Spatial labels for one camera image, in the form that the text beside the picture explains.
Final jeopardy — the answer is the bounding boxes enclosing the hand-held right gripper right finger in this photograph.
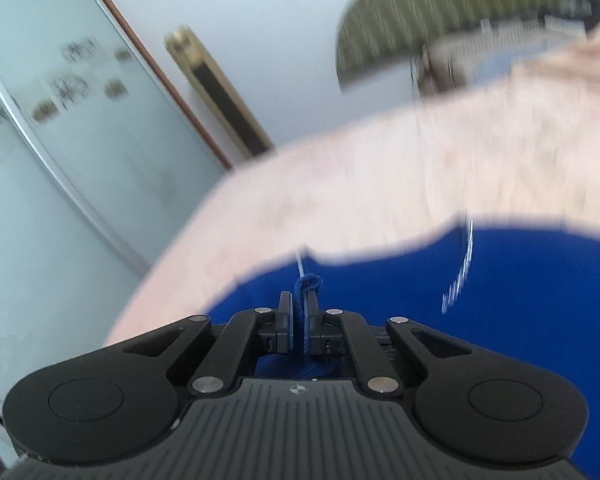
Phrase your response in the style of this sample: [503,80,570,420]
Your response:
[302,294,475,396]

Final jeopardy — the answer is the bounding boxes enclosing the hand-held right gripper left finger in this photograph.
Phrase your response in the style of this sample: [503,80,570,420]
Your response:
[122,290,296,397]

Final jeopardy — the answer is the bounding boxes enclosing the blue knit garment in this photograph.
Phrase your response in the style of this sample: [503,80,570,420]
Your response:
[200,225,600,480]

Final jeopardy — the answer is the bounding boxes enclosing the peach floral bedsheet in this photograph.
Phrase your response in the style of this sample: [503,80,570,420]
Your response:
[105,15,600,346]

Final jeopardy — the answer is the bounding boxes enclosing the gold framed dark panel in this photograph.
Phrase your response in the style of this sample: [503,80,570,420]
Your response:
[163,24,275,159]

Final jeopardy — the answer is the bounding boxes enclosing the frosted glass sliding door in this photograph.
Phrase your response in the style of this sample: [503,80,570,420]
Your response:
[0,0,226,413]

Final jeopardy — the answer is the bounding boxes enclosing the brown suitcase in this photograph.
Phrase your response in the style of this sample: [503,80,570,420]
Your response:
[411,7,600,97]

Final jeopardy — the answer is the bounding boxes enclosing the green striped curtain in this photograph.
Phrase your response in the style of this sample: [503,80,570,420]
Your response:
[336,0,600,95]

